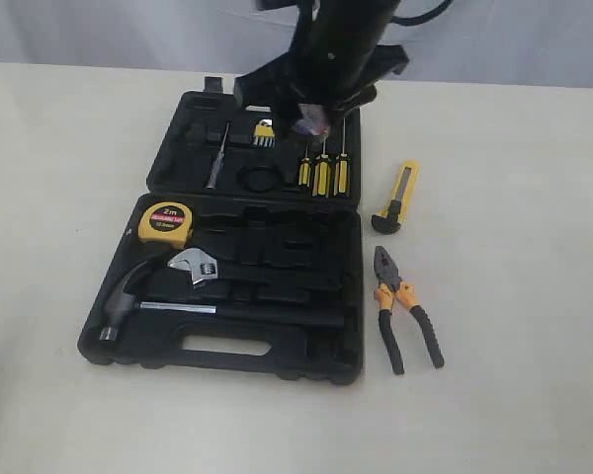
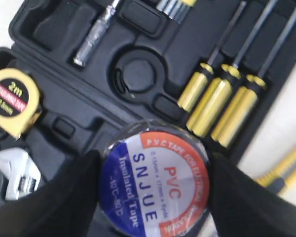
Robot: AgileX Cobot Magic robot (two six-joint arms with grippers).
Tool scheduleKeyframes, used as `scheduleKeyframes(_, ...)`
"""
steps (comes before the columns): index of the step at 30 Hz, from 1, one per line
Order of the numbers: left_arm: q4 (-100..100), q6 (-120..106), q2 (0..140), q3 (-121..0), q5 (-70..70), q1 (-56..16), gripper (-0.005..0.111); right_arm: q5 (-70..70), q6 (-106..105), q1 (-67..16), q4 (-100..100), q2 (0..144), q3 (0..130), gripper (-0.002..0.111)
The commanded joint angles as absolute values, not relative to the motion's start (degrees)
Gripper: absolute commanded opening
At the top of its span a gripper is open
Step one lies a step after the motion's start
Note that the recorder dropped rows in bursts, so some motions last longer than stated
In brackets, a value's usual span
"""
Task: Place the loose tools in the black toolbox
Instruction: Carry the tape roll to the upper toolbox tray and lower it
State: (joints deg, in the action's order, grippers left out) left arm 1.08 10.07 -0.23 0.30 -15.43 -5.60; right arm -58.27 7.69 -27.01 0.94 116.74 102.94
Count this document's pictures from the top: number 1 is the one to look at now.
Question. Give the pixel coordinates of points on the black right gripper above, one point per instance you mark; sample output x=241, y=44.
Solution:
x=335, y=60

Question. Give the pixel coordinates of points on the black electrical tape roll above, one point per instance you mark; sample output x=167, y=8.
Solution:
x=312, y=121

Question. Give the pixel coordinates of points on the yellow utility knife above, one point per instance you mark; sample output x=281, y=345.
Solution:
x=390, y=219

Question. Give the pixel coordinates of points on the yellow 2m tape measure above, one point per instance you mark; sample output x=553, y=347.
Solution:
x=166, y=222

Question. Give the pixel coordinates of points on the orange black combination pliers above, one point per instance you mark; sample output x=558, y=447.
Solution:
x=393, y=288

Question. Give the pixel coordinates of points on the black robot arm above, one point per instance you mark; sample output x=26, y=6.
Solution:
x=330, y=69

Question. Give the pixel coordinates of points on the black plastic tool case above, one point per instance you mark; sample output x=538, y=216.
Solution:
x=257, y=215

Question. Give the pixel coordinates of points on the hex key set yellow holder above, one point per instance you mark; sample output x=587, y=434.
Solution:
x=263, y=133

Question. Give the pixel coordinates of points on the right yellow black screwdriver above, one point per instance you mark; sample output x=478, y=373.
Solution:
x=341, y=186

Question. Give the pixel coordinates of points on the small yellow black screwdriver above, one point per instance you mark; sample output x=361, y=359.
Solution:
x=304, y=169

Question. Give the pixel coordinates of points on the middle yellow black screwdriver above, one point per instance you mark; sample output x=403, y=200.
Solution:
x=322, y=170

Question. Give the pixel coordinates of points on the chrome adjustable wrench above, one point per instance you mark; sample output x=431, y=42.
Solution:
x=203, y=267

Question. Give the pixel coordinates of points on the clear handle tester screwdriver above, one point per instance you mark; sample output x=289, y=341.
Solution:
x=218, y=160

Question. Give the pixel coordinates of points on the claw hammer black handle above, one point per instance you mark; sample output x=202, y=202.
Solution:
x=121, y=303

